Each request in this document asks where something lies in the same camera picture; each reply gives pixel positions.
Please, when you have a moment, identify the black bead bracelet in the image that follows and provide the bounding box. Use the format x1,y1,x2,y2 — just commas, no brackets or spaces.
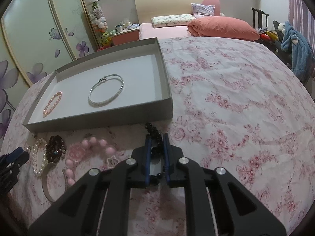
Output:
144,122,165,186

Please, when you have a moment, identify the wide silver cuff bangle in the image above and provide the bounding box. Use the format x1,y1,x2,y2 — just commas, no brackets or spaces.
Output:
41,162,57,204

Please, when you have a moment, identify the white pearl bracelet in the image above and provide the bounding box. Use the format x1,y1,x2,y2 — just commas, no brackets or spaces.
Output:
31,137,49,178

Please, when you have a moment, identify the dark garnet bead bracelet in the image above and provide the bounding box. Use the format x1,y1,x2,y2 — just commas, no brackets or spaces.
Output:
45,135,67,164

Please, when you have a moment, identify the pink pearl bracelet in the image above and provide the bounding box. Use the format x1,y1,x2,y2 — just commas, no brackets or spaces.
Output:
42,91,63,118

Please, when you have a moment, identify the silver bangle bracelet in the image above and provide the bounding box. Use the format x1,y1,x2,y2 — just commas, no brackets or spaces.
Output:
87,73,124,108

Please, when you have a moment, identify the pink large bead bracelet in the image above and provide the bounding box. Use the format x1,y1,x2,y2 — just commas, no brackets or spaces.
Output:
64,136,119,187

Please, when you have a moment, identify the grey shallow tray box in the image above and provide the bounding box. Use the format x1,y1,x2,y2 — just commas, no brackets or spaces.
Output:
23,38,173,133

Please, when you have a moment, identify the pink and cream nightstand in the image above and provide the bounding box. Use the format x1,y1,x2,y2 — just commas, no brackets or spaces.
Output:
112,27,139,46

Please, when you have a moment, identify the bed with pink sheet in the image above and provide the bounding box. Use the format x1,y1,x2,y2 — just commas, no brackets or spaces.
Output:
139,23,192,40

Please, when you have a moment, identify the white mug on nightstand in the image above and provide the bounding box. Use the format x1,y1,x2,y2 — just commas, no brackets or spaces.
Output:
115,25,123,32

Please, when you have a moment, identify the floral white pillow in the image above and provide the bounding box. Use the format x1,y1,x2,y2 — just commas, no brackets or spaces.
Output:
151,14,195,28

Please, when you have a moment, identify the hanging stuffed toys column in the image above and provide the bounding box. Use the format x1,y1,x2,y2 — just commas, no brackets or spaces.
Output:
89,0,110,50

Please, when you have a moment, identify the folded salmon duvet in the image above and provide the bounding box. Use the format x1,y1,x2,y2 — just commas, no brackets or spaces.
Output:
187,16,260,41

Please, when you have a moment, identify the cream and pink headboard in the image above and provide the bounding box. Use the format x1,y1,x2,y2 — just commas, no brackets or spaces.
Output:
134,0,221,24

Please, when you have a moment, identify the purple patterned pillow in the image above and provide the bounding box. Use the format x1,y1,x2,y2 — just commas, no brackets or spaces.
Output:
191,3,215,18

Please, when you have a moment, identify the floral sliding wardrobe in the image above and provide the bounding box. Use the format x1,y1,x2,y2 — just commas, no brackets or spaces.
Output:
1,0,97,137

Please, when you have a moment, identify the blue hanging garment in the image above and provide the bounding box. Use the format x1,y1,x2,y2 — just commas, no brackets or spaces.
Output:
280,21,314,83

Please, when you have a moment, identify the dark wooden chair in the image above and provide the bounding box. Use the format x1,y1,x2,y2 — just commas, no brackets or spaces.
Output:
251,7,269,29

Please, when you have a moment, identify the pink curtain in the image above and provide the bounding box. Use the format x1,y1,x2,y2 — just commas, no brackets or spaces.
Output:
289,0,315,50

